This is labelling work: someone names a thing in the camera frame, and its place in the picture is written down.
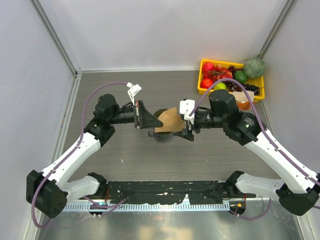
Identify brown paper coffee filter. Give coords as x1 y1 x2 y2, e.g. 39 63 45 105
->
154 107 186 133

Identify red apple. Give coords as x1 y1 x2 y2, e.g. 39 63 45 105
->
199 78 214 89
202 62 215 74

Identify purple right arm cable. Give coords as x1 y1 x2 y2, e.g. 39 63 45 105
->
188 77 320 221

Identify light green apple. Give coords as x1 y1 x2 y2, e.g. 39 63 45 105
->
213 82 229 91

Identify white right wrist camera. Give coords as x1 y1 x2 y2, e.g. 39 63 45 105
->
177 99 196 125

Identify white slotted cable duct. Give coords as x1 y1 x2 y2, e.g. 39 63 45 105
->
63 201 230 213

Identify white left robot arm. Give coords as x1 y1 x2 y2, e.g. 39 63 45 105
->
26 94 163 219

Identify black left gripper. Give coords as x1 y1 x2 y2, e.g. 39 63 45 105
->
109 100 163 129

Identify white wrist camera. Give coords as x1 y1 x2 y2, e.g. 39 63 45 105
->
177 99 196 125
126 82 142 104

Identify red apple upper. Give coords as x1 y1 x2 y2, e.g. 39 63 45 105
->
202 62 215 74

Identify green glass coffee dripper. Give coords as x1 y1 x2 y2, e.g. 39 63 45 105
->
152 108 176 138

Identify red apple lower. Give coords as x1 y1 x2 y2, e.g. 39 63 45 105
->
199 78 214 89

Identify yellow plastic fruit tray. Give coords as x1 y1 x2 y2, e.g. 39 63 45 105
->
197 59 265 103

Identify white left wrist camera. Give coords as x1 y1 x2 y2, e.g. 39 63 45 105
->
126 82 142 104

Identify green avocado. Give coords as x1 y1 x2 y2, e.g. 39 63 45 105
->
234 70 248 84

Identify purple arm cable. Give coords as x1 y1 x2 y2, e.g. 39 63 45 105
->
188 77 320 221
31 82 133 229

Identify dark purple grape bunch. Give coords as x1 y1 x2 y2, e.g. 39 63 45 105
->
223 64 261 97

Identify red pink peaches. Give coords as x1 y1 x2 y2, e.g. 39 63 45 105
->
209 64 234 82

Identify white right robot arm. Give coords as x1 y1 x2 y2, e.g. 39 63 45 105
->
175 90 320 216

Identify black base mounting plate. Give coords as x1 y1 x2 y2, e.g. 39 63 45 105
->
77 180 246 205

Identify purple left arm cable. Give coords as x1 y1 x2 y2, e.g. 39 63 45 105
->
31 82 133 229

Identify green textured melon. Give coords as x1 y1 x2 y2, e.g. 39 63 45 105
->
243 57 267 79

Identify orange coffee filter box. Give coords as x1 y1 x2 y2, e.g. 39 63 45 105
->
231 91 252 111

